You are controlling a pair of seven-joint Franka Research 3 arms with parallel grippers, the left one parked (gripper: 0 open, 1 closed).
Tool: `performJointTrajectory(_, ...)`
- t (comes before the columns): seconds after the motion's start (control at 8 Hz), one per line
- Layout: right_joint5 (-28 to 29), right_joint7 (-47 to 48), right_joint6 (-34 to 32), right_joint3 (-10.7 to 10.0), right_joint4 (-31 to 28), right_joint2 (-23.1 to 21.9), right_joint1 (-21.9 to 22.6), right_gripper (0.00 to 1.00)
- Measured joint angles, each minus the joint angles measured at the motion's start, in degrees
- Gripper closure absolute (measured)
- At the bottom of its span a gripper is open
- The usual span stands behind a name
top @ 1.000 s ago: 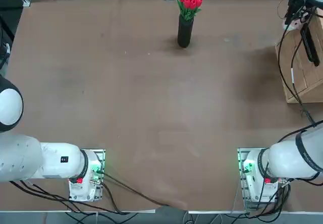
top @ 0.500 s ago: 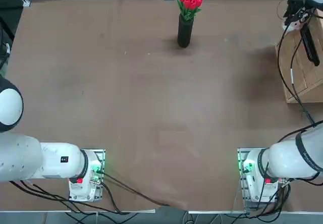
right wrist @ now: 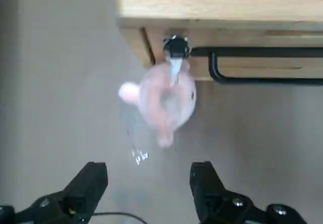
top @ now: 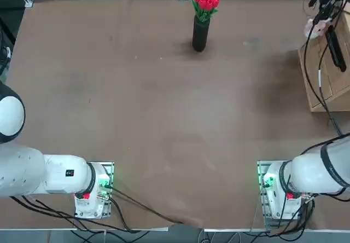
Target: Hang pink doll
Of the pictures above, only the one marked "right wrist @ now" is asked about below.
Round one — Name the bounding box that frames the small black hook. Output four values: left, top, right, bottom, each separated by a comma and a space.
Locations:
162, 34, 193, 60

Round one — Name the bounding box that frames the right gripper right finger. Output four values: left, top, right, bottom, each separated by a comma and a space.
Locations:
189, 161, 306, 224

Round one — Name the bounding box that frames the pink plush doll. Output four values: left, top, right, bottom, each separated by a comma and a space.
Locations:
118, 58, 198, 148

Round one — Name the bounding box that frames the wooden drawer box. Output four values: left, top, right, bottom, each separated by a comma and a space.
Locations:
116, 0, 323, 82

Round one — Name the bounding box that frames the black drawer handle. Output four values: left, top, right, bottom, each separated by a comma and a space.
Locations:
191, 46, 323, 86

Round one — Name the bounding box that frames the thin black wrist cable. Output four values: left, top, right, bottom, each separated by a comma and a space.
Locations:
95, 210, 145, 224

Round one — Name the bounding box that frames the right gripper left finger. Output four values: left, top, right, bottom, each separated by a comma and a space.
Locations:
0, 161, 110, 224

